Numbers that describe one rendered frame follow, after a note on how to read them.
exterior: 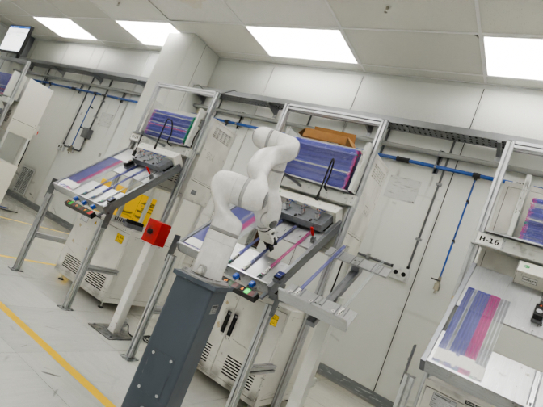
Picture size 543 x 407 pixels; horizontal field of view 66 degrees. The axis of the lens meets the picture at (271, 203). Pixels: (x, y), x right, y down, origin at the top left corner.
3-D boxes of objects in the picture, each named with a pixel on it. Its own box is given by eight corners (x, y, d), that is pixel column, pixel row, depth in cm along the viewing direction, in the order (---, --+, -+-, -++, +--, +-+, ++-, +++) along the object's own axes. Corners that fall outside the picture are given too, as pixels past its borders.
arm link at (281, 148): (221, 207, 164) (259, 221, 161) (224, 183, 156) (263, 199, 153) (269, 144, 200) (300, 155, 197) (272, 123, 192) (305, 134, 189)
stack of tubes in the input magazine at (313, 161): (343, 189, 252) (359, 148, 255) (276, 170, 281) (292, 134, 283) (351, 195, 263) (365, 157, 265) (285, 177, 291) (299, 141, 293)
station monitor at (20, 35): (17, 55, 514) (31, 25, 518) (-3, 52, 546) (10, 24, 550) (27, 61, 525) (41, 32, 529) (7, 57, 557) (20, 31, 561)
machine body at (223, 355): (249, 418, 226) (291, 310, 232) (164, 358, 264) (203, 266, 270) (300, 404, 280) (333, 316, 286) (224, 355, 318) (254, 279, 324)
